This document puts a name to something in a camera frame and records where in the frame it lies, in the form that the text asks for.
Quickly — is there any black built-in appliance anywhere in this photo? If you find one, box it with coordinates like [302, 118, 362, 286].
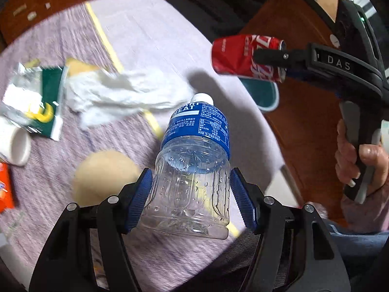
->
[168, 0, 274, 37]

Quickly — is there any beige round disc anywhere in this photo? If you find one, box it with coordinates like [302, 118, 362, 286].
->
[72, 150, 142, 205]

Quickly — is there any clear plastic bottle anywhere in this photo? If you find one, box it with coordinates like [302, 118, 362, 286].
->
[138, 93, 231, 240]

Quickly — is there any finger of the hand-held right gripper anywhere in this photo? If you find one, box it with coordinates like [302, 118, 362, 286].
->
[281, 68, 313, 81]
[253, 48, 311, 67]

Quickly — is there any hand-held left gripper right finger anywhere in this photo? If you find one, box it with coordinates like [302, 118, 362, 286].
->
[229, 167, 351, 292]

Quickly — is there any red soda can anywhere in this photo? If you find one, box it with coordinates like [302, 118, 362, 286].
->
[212, 34, 288, 83]

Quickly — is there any silver green wrapper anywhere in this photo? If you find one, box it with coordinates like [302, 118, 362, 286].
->
[0, 62, 69, 142]

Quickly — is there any white paper cup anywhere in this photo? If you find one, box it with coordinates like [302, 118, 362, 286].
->
[0, 117, 32, 167]

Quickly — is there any person's right forearm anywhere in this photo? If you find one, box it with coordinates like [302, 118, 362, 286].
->
[340, 185, 389, 233]

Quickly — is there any person's leg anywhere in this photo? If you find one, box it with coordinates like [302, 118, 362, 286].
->
[327, 223, 389, 283]

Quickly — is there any white tissue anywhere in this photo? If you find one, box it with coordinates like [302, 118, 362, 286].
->
[65, 67, 195, 128]

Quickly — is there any person's right hand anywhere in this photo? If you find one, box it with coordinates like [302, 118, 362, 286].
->
[334, 119, 389, 198]

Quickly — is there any orange snack wrapper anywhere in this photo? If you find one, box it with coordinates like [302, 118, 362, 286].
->
[0, 162, 15, 213]

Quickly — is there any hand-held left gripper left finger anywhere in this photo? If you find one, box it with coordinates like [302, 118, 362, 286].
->
[29, 168, 153, 292]

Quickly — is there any teal trash bin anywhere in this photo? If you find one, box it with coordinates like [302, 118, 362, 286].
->
[240, 77, 280, 112]

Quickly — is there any wooden counter cabinet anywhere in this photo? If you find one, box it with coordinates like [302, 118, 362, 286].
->
[237, 0, 350, 219]

